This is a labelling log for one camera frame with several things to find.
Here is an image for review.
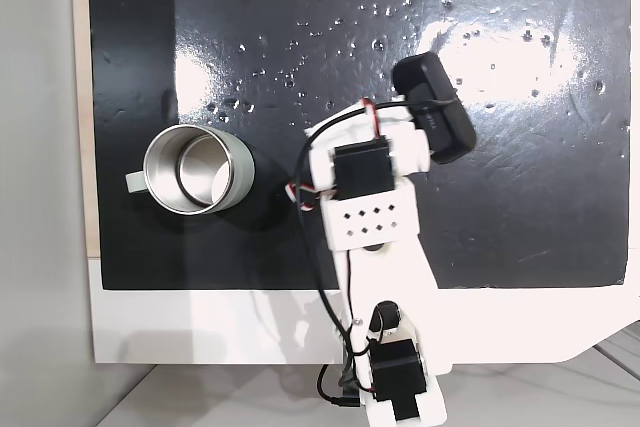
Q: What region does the black table mat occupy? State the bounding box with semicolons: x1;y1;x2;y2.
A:
86;0;632;292

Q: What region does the wooden board strip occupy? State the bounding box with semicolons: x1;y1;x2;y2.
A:
70;0;104;261

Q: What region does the black camera cable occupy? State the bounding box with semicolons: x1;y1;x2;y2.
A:
292;95;459;411

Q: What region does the red white servo wire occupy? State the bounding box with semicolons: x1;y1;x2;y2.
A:
283;98;384;214

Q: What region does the grey-green steel mug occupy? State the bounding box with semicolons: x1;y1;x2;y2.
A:
124;123;257;217

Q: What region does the black oval camera box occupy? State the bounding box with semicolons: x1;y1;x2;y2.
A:
390;51;478;166

